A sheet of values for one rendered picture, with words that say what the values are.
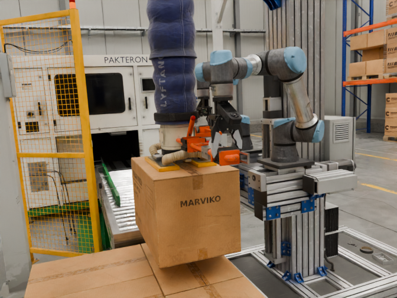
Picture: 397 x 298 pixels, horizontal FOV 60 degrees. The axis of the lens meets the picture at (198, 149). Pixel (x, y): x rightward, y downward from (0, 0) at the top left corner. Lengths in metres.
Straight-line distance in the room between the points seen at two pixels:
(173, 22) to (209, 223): 0.93
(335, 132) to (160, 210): 1.23
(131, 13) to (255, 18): 4.32
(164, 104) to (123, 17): 9.71
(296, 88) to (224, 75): 0.56
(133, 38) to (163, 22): 9.56
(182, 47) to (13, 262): 2.10
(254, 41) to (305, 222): 10.82
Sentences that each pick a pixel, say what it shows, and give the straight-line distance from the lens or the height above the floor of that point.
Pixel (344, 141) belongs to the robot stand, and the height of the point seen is 1.09.
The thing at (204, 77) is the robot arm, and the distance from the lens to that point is 1.34.
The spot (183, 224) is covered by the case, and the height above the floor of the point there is 0.86.
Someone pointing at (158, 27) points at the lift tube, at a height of 1.73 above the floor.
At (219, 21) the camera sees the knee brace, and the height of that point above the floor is 2.48.
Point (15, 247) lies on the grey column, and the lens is 2.98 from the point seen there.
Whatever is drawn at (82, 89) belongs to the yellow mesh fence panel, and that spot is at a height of 1.51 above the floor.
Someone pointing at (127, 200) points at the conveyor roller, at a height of 0.55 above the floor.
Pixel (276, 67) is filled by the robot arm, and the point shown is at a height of 1.52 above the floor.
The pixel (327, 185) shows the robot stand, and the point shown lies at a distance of 1.90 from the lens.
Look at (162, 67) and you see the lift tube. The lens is 1.66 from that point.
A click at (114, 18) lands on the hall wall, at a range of 11.25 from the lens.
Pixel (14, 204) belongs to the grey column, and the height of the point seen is 0.70.
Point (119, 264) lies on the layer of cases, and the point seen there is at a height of 0.54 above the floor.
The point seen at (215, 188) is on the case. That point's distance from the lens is 1.54.
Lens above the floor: 1.41
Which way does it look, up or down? 9 degrees down
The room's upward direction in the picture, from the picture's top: 3 degrees counter-clockwise
